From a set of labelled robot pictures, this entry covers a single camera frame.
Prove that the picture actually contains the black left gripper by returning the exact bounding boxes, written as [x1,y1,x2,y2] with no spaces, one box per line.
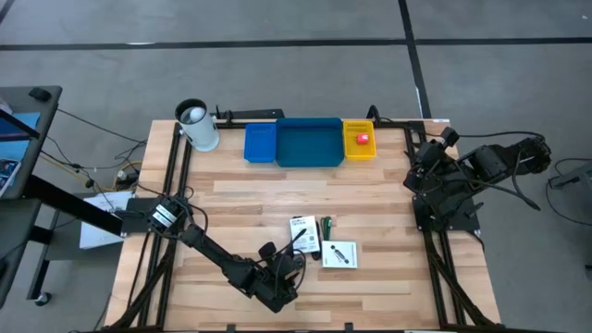
[271,228,309,288]

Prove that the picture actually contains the white product box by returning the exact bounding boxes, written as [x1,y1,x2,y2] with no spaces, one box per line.
[289,215,322,255]
[320,240,359,270]

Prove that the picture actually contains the large teal plastic bin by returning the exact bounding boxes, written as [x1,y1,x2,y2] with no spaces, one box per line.
[275,117,347,168]

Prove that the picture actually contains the small yellow perforated basket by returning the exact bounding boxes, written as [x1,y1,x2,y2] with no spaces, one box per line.
[342,119,378,162]

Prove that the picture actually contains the small blue perforated basket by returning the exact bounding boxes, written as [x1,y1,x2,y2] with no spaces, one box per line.
[243,122,278,164]

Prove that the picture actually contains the grey stand foot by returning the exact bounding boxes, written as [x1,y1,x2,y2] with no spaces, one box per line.
[548,159,592,191]

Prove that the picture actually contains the white cylindrical cup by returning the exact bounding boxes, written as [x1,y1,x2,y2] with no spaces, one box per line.
[174,97,221,153]

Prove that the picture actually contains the white paper sheets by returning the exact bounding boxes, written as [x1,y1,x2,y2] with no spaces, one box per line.
[79,191,136,252]

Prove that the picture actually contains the black cart stand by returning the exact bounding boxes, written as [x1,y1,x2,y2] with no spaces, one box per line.
[0,174,125,309]

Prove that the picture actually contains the grey side cart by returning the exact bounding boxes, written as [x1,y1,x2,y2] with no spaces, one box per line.
[0,84,64,201]

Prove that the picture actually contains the black computer mouse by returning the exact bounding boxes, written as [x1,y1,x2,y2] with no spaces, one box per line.
[28,87,54,103]

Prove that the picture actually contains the small colourful tablet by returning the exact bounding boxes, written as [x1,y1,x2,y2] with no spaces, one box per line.
[0,158,23,199]

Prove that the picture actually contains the blue display screen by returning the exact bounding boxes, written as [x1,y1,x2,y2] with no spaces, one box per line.
[0,110,42,162]

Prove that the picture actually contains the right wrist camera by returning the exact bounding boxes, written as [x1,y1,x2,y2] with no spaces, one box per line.
[438,126,462,149]

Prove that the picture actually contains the black bracket bar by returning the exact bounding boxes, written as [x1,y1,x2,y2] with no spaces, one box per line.
[214,105,286,123]

